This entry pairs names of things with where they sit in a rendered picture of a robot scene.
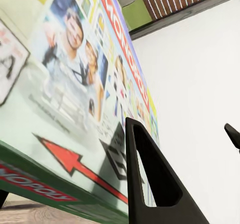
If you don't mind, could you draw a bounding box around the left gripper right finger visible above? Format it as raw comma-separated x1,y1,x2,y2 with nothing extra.
125,117,210,224

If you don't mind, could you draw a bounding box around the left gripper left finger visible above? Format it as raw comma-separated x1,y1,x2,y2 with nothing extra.
0,189,10,210

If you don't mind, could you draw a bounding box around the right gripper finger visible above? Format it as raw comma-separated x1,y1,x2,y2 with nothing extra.
224,123,240,150

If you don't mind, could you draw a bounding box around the board game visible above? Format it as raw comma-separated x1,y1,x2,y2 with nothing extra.
0,0,160,224

